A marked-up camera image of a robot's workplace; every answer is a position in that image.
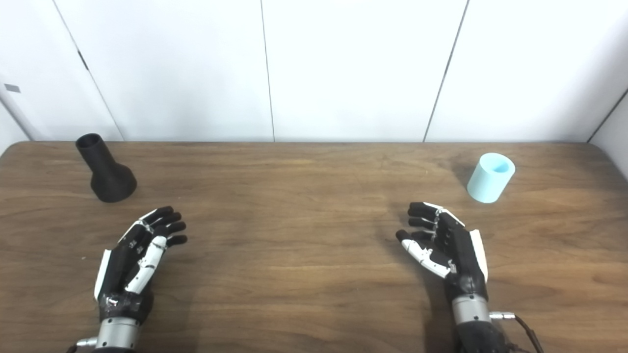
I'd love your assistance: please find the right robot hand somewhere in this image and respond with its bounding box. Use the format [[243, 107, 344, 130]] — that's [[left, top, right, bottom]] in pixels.
[[395, 202, 490, 301]]

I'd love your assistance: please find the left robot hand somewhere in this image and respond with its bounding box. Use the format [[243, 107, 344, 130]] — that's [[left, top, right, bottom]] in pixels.
[[93, 206, 188, 324]]

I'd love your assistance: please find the light-blue hose piece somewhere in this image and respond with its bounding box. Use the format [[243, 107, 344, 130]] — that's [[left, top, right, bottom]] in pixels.
[[467, 152, 516, 204]]

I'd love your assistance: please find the black flared nozzle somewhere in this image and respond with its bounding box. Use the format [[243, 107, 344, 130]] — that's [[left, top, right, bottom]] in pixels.
[[75, 133, 137, 203]]

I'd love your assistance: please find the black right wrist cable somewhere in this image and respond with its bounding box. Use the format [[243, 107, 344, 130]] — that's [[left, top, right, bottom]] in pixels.
[[490, 311, 544, 353]]

